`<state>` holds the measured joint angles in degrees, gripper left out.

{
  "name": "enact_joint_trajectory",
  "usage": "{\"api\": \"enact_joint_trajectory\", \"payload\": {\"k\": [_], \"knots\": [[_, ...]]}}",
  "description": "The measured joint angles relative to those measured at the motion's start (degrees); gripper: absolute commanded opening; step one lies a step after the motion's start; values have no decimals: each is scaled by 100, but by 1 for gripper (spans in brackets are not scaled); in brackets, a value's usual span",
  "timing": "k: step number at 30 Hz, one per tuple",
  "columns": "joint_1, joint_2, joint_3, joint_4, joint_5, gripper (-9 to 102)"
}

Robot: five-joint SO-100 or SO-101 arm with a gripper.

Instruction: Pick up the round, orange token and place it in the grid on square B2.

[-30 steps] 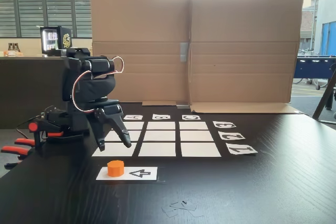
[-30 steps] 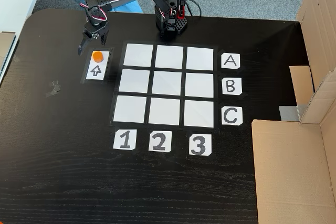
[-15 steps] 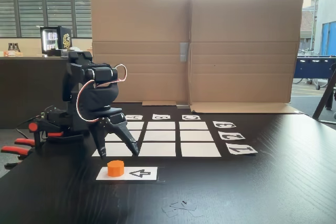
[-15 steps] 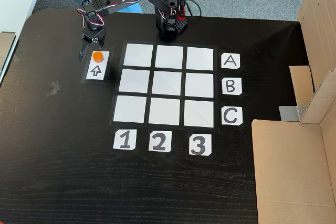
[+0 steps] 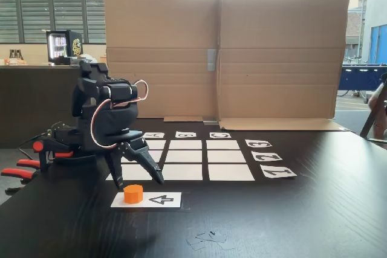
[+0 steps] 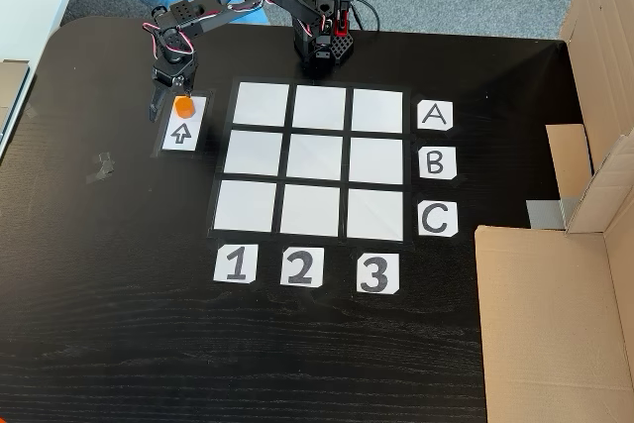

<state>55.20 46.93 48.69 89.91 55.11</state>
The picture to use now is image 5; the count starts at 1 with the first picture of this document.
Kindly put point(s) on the round orange token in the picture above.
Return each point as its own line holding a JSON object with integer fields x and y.
{"x": 133, "y": 194}

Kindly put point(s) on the white grid sheet black tape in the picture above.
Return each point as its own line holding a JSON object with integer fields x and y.
{"x": 187, "y": 156}

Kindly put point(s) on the paper sheet letter A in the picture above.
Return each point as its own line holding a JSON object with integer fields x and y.
{"x": 155, "y": 135}

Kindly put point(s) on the white arrow paper sheet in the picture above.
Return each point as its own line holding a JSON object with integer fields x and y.
{"x": 116, "y": 203}

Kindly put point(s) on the paper sheet letter B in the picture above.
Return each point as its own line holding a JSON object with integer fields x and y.
{"x": 186, "y": 134}

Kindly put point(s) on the black red clamp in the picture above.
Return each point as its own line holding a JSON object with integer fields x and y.
{"x": 21, "y": 174}
{"x": 45, "y": 152}

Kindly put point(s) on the grey tape strip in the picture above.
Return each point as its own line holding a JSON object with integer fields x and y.
{"x": 210, "y": 121}
{"x": 212, "y": 60}

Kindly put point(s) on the paper sheet letter C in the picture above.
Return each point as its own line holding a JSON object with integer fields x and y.
{"x": 220, "y": 134}

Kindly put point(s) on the black mini fridge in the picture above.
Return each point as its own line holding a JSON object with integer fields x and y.
{"x": 75, "y": 46}

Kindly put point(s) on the paper sheet number 3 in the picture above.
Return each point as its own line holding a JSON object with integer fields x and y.
{"x": 256, "y": 143}

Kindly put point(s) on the paper sheet number 2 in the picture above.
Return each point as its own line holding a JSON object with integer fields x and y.
{"x": 266, "y": 156}

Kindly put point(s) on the paper sheet number 1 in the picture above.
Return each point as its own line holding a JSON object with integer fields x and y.
{"x": 278, "y": 172}

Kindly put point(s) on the brown cardboard screen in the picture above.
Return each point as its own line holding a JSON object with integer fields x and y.
{"x": 272, "y": 58}

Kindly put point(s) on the dark slanted stand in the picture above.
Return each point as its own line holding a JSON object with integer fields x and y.
{"x": 372, "y": 119}

